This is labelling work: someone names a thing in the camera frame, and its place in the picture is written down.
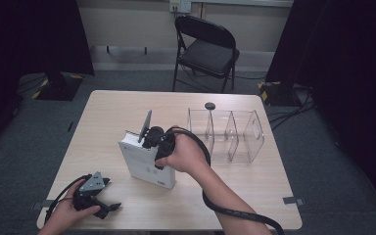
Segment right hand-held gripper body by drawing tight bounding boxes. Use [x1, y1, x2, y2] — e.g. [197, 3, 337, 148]
[137, 109, 177, 163]

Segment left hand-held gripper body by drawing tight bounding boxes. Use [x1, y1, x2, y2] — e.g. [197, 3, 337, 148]
[71, 170, 112, 212]

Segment white book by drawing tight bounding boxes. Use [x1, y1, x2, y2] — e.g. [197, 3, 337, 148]
[117, 129, 177, 191]

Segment clear acrylic book rack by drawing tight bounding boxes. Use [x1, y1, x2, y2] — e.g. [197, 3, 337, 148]
[186, 107, 265, 165]

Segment person's right hand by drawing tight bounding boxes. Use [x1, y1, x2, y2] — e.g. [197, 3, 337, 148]
[155, 124, 211, 174]

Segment person's left hand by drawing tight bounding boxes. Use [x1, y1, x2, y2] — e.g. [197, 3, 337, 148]
[46, 178, 102, 230]

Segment black folding chair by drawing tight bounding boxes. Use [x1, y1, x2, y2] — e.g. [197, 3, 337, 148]
[171, 14, 241, 94]

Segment black stand base striped tape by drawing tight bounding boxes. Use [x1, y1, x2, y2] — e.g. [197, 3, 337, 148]
[31, 71, 85, 102]
[257, 80, 298, 108]

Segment dark curtain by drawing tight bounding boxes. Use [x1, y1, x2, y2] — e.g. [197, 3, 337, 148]
[0, 0, 95, 155]
[265, 0, 376, 217]

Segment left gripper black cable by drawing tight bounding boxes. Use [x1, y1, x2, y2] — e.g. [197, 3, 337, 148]
[44, 173, 93, 225]

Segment black floor cables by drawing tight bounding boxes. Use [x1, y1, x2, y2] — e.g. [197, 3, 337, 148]
[267, 82, 317, 131]

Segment white wall socket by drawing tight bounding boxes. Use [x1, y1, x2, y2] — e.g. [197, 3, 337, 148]
[168, 0, 193, 15]

